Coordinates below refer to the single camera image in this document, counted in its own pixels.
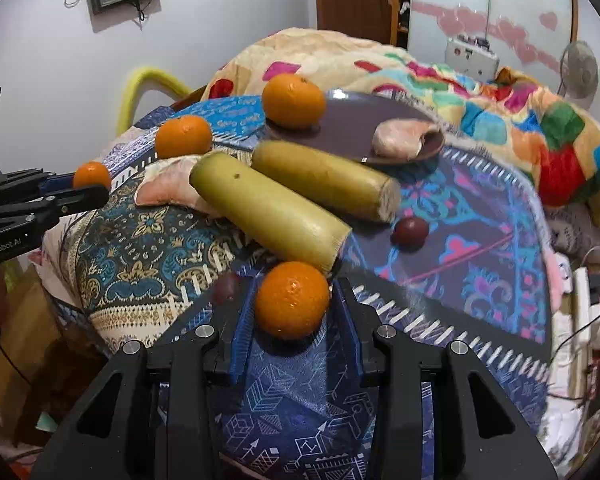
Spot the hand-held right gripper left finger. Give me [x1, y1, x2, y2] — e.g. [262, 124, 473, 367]
[30, 272, 260, 480]

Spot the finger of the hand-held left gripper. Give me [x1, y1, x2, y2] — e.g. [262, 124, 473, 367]
[0, 169, 76, 204]
[0, 184, 110, 235]

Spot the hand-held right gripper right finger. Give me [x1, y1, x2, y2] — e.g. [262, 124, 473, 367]
[331, 276, 561, 480]

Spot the orange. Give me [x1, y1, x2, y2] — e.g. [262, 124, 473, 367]
[255, 261, 331, 341]
[261, 73, 327, 129]
[154, 114, 214, 159]
[73, 161, 112, 192]

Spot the dark purple passion fruit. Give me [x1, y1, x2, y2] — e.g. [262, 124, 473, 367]
[213, 272, 241, 306]
[391, 217, 430, 251]

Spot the pink pomelo segment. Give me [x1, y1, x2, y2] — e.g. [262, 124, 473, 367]
[371, 118, 442, 158]
[134, 155, 226, 218]

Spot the yellow-green sugarcane piece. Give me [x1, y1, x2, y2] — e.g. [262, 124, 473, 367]
[189, 152, 353, 276]
[251, 140, 402, 224]

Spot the yellow-green padded tube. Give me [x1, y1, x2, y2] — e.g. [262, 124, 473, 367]
[116, 66, 192, 137]

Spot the dark brown plate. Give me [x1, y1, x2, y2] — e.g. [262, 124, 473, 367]
[264, 88, 446, 166]

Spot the colourful patchwork blanket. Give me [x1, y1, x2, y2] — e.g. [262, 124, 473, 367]
[200, 27, 600, 227]

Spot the white box-shaped device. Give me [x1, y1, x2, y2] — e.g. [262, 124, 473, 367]
[445, 34, 501, 82]

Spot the standing fan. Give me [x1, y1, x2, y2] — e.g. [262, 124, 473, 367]
[557, 40, 600, 109]

